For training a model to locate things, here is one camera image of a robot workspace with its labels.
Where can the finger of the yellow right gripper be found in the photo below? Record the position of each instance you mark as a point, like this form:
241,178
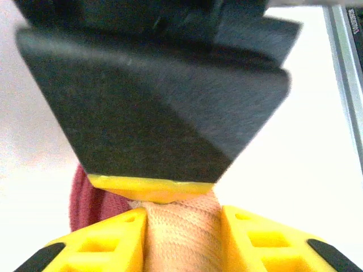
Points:
141,127

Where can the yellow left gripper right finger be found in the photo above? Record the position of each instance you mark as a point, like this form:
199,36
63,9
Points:
238,255

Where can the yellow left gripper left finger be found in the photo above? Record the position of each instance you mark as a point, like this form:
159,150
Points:
130,255

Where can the beige red striped sock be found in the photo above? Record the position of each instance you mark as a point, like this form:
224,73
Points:
181,241

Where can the white table mat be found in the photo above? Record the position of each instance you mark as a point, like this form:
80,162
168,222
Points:
42,127

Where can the black part with white lettering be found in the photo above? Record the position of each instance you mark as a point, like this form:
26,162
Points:
356,17

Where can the aluminium side rail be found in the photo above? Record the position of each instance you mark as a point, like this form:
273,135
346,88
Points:
343,71

